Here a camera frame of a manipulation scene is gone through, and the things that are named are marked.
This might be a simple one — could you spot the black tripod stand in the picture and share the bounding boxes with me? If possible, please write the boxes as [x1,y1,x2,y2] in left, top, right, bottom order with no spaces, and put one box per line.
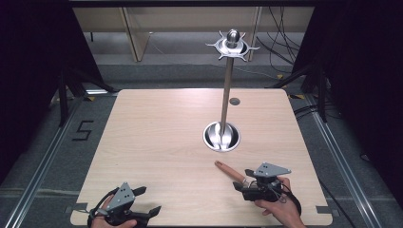
[56,66,119,128]
[265,62,329,124]

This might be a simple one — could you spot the black wrist strap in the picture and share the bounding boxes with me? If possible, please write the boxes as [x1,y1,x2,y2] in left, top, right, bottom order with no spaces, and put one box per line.
[86,187,121,228]
[279,181,303,217]

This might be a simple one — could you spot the person's right hand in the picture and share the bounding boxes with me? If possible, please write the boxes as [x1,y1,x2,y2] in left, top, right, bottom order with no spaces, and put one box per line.
[254,176,307,228]

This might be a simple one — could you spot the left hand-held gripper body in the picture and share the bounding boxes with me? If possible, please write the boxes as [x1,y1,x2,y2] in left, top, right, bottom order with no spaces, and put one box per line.
[94,181,150,227]

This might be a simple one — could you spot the wooden handled utensil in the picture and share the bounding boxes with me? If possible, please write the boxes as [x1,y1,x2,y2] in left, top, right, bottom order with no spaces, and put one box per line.
[214,160,248,185]

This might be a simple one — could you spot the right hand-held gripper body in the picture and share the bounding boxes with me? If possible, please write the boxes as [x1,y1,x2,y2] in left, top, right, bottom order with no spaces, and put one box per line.
[241,161,293,203]

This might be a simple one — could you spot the bundle of black cables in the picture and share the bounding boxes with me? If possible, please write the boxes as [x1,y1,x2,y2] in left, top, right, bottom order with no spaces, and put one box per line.
[256,6,306,74]

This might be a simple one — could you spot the black curtain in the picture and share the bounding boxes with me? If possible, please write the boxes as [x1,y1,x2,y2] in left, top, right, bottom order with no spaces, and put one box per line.
[0,0,104,186]
[290,0,403,207]

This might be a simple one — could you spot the aluminium floor rail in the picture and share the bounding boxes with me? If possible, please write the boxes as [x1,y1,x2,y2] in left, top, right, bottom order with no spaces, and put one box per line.
[303,94,398,228]
[2,96,87,228]

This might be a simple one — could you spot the person's left hand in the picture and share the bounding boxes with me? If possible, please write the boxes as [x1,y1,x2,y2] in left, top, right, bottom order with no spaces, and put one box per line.
[90,195,138,228]

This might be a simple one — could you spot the thin black floor cable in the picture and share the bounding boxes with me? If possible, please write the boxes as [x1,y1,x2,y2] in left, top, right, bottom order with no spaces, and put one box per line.
[317,179,350,228]

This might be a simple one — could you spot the metal utensil rack with hooks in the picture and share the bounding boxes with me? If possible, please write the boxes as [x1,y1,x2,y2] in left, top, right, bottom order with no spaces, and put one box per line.
[202,28,260,154]

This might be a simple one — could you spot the light wooden desk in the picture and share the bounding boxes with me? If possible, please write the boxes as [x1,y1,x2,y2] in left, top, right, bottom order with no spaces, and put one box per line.
[71,6,316,64]

